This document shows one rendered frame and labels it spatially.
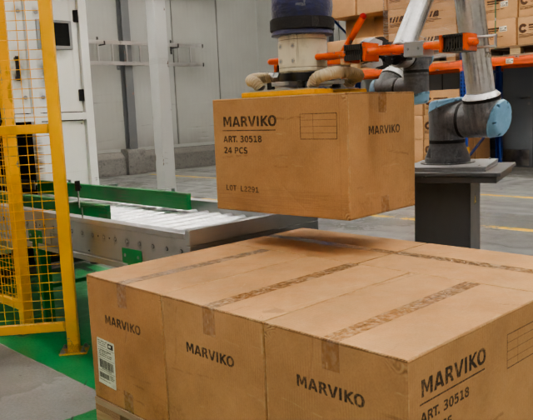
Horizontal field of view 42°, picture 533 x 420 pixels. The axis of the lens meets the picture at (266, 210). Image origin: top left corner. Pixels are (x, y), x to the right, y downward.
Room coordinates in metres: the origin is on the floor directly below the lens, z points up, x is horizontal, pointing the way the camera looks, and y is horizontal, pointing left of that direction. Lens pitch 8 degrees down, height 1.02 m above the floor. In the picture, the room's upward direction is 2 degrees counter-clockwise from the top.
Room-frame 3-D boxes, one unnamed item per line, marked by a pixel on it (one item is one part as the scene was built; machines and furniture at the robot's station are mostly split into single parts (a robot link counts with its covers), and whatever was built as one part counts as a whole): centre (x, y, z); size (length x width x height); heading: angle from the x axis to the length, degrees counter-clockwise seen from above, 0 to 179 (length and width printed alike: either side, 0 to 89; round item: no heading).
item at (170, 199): (4.01, 0.90, 0.60); 1.60 x 0.10 x 0.09; 44
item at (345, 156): (2.51, -0.18, 0.87); 0.60 x 0.40 x 0.40; 48
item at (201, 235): (2.73, 0.04, 0.58); 0.70 x 0.03 x 0.06; 134
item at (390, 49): (2.45, -0.38, 1.20); 0.93 x 0.30 x 0.04; 46
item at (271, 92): (2.43, -0.08, 1.09); 0.34 x 0.10 x 0.05; 46
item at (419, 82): (2.55, -0.55, 1.08); 0.12 x 0.09 x 0.12; 43
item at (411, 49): (2.18, -0.49, 1.19); 0.07 x 0.07 x 0.04; 46
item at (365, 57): (2.33, -0.33, 1.20); 0.10 x 0.08 x 0.06; 136
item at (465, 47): (2.08, -0.58, 1.20); 0.08 x 0.07 x 0.05; 46
